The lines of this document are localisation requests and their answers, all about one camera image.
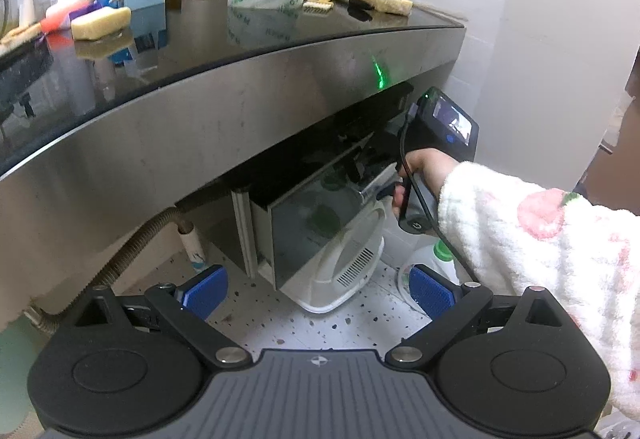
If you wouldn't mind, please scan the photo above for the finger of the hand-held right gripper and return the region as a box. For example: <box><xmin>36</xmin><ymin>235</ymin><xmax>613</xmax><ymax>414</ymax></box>
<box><xmin>358</xmin><ymin>172</ymin><xmax>402</xmax><ymax>203</ymax></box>

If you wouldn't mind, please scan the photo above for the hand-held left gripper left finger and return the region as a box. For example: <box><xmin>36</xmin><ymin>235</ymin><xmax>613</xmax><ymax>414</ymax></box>
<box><xmin>75</xmin><ymin>264</ymin><xmax>254</xmax><ymax>367</ymax></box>

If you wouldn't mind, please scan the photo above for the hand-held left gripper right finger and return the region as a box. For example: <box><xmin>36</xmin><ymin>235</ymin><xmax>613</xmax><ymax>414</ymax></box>
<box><xmin>385</xmin><ymin>265</ymin><xmax>576</xmax><ymax>370</ymax></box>

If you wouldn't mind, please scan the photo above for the black drawer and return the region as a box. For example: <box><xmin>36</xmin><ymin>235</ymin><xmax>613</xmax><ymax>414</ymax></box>
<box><xmin>231</xmin><ymin>84</ymin><xmax>416</xmax><ymax>291</ymax></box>

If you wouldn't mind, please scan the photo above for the person's right forearm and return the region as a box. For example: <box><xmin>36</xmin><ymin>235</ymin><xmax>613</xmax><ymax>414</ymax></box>
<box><xmin>436</xmin><ymin>161</ymin><xmax>640</xmax><ymax>420</ymax></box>

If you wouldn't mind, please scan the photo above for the person's right hand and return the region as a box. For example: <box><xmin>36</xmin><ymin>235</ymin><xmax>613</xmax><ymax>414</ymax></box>
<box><xmin>391</xmin><ymin>148</ymin><xmax>460</xmax><ymax>220</ymax></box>

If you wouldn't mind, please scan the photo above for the white bottle green cap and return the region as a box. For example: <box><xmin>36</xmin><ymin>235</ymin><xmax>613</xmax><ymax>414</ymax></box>
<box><xmin>399</xmin><ymin>239</ymin><xmax>462</xmax><ymax>302</ymax></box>

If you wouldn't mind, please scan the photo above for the white slim bottle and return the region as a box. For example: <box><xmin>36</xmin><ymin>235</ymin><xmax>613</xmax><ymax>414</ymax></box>
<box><xmin>177</xmin><ymin>219</ymin><xmax>207</xmax><ymax>271</ymax></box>

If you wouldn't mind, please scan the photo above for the white litter box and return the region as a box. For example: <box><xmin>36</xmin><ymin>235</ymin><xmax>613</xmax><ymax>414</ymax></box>
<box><xmin>278</xmin><ymin>197</ymin><xmax>387</xmax><ymax>316</ymax></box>

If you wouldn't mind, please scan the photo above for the black marker pen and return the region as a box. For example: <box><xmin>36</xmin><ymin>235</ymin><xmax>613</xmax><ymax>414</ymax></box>
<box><xmin>324</xmin><ymin>0</ymin><xmax>374</xmax><ymax>12</ymax></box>

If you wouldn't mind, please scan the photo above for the yellow sponge block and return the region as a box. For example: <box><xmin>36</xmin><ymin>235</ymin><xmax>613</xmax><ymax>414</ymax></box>
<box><xmin>70</xmin><ymin>6</ymin><xmax>132</xmax><ymax>41</ymax></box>

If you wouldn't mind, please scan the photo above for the purple packet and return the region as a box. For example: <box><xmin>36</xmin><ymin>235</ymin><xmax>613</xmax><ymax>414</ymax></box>
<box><xmin>67</xmin><ymin>2</ymin><xmax>103</xmax><ymax>20</ymax></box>

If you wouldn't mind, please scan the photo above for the orange soap bar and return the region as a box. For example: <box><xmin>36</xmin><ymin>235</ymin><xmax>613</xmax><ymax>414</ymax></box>
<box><xmin>39</xmin><ymin>12</ymin><xmax>76</xmax><ymax>34</ymax></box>

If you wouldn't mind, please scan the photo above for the white soap bar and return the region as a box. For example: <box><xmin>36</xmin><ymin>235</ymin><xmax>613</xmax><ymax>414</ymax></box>
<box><xmin>46</xmin><ymin>0</ymin><xmax>96</xmax><ymax>19</ymax></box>

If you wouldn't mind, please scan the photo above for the corrugated drain hose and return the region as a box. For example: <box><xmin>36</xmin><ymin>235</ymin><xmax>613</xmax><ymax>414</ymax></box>
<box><xmin>24</xmin><ymin>205</ymin><xmax>182</xmax><ymax>335</ymax></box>

